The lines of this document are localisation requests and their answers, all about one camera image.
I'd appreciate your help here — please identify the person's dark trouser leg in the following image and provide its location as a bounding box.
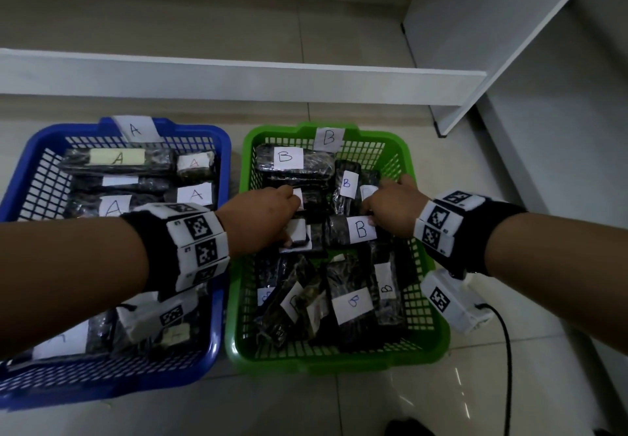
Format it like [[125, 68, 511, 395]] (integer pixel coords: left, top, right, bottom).
[[385, 418, 435, 436]]

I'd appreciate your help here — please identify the person's left forearm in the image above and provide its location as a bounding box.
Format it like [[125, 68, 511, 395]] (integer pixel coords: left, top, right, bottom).
[[0, 217, 150, 358]]

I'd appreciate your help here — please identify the black camera cable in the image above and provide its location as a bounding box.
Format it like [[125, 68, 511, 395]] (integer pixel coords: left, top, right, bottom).
[[476, 303, 514, 436]]

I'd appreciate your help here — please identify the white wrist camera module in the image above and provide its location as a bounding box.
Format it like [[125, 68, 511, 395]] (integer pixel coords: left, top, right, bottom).
[[420, 269, 494, 335], [116, 286, 200, 344]]

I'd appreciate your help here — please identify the green plastic mesh basket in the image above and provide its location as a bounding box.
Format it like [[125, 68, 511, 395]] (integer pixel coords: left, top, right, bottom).
[[224, 123, 451, 375]]

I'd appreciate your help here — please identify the white shelf unit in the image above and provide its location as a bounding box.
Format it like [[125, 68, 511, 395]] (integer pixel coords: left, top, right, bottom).
[[0, 0, 607, 137]]

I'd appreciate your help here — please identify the person's right forearm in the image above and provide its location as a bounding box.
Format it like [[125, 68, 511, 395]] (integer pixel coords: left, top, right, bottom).
[[484, 212, 628, 356]]

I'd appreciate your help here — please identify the black item packet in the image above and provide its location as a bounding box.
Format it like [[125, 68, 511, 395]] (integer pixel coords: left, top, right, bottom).
[[279, 217, 313, 254], [323, 214, 391, 249]]

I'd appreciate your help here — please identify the person's right hand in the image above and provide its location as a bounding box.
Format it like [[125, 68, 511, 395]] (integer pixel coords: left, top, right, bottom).
[[359, 174, 431, 239]]

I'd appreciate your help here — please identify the person's left hand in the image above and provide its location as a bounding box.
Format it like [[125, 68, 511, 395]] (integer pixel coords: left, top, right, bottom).
[[215, 184, 302, 259]]

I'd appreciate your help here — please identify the blue plastic mesh basket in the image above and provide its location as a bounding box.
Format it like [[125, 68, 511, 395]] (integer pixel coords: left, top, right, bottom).
[[0, 116, 232, 412]]

